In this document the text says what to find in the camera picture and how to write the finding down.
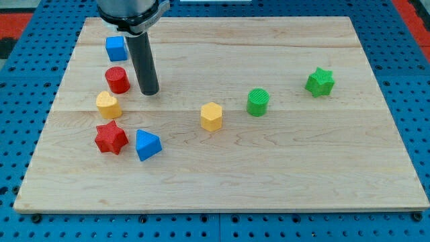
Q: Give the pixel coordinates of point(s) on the yellow hexagon block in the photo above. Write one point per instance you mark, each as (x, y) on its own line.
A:
(211, 117)

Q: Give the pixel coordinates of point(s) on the blue triangle block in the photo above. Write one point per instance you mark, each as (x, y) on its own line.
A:
(147, 144)

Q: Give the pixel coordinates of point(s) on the green star block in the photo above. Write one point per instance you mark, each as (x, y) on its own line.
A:
(320, 82)

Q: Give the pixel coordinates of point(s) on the yellow heart block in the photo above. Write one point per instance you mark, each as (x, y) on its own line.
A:
(108, 106)

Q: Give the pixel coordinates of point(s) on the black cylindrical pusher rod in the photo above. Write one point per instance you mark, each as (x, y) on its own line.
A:
(143, 62)

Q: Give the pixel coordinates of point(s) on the light wooden board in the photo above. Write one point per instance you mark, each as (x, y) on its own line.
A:
(333, 153)

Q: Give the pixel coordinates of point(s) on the red cylinder block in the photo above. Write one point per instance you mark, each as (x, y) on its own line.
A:
(117, 80)

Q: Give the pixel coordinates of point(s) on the blue cube block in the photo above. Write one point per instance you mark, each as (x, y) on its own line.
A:
(116, 48)

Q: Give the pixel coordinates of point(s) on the green cylinder block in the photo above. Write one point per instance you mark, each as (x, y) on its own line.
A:
(257, 102)

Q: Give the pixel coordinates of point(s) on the red star block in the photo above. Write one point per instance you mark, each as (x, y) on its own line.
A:
(110, 138)

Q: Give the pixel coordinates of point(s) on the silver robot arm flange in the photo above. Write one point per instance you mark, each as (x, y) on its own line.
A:
(131, 17)

